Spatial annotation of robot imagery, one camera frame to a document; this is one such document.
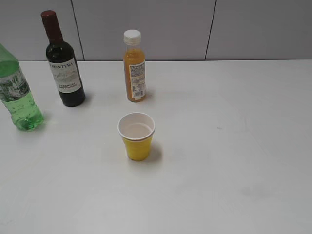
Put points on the yellow paper cup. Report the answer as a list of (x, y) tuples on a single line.
[(136, 130)]

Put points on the green sprite bottle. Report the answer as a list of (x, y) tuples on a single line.
[(16, 94)]

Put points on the orange juice bottle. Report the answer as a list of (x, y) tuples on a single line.
[(134, 66)]

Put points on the dark red wine bottle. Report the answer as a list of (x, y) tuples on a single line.
[(62, 61)]

